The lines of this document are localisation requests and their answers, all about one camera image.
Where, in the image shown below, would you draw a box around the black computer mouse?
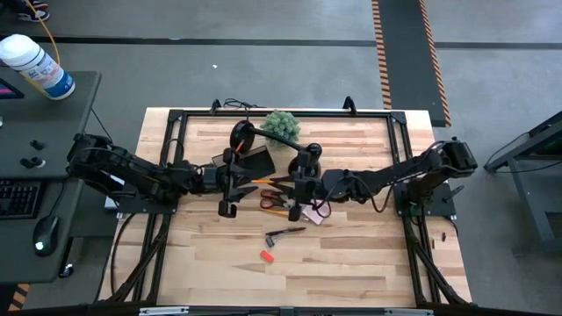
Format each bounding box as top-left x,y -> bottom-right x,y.
32,214 -> 61,258

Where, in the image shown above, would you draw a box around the yellow cable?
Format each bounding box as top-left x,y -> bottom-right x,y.
24,0 -> 61,96

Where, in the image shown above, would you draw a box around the grey metal table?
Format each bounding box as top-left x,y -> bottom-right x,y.
484,109 -> 562,256

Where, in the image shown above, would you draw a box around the white wipes canister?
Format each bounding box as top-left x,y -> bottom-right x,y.
0,33 -> 76,101

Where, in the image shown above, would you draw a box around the black aluminium table frame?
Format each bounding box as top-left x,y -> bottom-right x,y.
94,95 -> 473,308

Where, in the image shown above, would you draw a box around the black lamp cable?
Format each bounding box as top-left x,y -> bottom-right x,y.
221,97 -> 267,111

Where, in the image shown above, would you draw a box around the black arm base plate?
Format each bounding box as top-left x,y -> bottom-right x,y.
104,175 -> 179,216
393,182 -> 458,219

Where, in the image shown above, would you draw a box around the person's foot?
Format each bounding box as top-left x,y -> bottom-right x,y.
16,0 -> 51,23

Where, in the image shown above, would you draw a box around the pink sticky note pad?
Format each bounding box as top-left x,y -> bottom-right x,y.
301,205 -> 328,226

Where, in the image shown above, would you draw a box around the black monitor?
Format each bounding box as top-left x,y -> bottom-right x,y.
0,77 -> 25,100

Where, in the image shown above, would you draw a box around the black mesh desk organizer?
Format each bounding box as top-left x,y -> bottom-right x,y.
212,144 -> 277,182

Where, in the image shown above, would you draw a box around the black pen white print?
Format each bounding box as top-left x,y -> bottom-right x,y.
265,226 -> 307,237

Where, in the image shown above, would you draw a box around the red black scissors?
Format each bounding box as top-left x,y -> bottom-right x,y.
258,189 -> 293,211

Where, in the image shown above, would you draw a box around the black gooseneck desk lamp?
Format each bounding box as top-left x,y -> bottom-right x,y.
229,119 -> 324,179

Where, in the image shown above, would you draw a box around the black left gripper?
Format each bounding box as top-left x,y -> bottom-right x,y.
202,147 -> 264,219

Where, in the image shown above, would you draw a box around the black side desk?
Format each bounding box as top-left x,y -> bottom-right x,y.
0,69 -> 103,284

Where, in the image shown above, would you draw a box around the black keyboard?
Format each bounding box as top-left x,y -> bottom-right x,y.
0,178 -> 44,220

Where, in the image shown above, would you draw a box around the black striped floor mat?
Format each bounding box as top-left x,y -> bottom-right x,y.
371,0 -> 452,128

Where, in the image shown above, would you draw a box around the silver frame bracket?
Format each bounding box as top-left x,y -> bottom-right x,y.
385,308 -> 435,316
139,306 -> 190,316

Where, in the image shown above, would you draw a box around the green potted plant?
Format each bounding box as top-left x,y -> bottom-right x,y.
260,110 -> 302,142

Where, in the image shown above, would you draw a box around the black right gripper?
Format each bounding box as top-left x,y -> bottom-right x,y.
268,151 -> 326,223

